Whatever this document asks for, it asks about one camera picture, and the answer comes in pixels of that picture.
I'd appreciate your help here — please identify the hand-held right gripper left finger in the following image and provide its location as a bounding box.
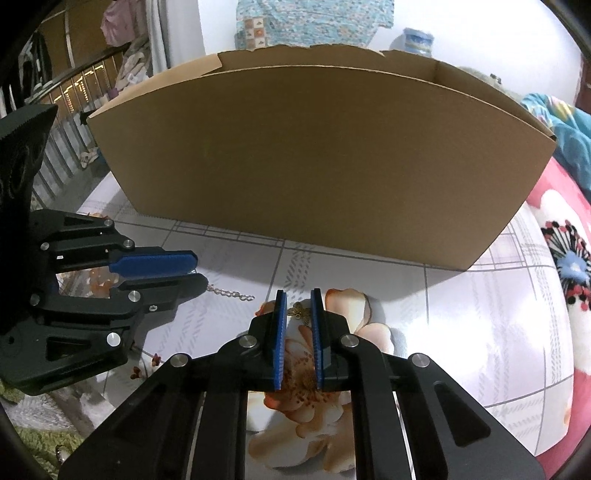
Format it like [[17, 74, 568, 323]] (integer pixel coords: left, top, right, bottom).
[[58, 288, 289, 480]]

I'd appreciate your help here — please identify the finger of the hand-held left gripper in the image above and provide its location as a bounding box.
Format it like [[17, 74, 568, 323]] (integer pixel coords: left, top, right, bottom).
[[0, 272, 209, 396], [30, 210, 198, 278]]

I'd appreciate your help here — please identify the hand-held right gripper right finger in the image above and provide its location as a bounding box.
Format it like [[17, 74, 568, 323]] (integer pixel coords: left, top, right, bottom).
[[310, 287, 543, 480]]

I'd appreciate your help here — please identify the silver chain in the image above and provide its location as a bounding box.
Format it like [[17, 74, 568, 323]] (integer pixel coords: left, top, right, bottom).
[[205, 283, 256, 304]]

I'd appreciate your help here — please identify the brown cardboard box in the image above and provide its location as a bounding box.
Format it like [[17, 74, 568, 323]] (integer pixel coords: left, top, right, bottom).
[[85, 44, 557, 273]]

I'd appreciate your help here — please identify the metal bed railing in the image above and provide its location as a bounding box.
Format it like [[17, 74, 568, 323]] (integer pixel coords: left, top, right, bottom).
[[25, 48, 126, 206]]

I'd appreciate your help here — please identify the pale cloth pile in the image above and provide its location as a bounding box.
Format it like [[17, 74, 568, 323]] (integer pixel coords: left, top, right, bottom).
[[115, 37, 154, 91]]

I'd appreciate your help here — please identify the floral printed bedsheet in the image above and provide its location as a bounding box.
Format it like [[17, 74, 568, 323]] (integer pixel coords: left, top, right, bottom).
[[60, 178, 578, 480]]

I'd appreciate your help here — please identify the pink hanging garment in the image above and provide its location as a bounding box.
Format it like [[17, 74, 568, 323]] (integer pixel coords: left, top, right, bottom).
[[102, 0, 140, 47]]

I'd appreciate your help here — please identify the pink floral blanket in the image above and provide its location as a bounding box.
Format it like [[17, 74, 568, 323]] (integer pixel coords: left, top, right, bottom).
[[526, 156, 591, 462]]

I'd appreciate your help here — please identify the teal patterned cloth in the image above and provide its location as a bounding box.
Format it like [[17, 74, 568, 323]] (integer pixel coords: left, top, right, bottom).
[[235, 0, 395, 49]]

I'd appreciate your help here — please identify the blue patterned cup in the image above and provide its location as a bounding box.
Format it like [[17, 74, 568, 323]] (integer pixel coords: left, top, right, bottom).
[[403, 28, 435, 59]]

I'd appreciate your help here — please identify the teal printed blanket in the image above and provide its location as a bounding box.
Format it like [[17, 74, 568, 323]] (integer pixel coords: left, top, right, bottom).
[[521, 92, 591, 205]]

